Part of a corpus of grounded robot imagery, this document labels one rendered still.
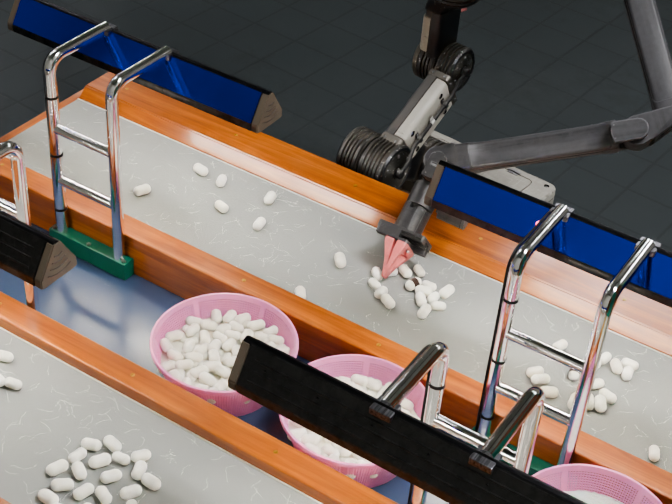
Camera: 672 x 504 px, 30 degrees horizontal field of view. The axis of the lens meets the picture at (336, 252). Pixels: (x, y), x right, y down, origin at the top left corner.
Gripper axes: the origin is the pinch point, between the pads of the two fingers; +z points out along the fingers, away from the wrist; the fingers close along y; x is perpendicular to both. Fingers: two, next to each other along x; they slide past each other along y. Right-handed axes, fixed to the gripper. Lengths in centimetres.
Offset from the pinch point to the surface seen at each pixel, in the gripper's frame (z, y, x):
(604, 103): -125, -28, 194
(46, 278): 33, -24, -64
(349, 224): -8.2, -15.3, 8.6
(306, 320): 16.4, -4.6, -13.6
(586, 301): -12.2, 35.8, 9.9
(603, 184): -86, -9, 164
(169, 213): 6.8, -47.1, -3.7
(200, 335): 27.7, -19.4, -19.7
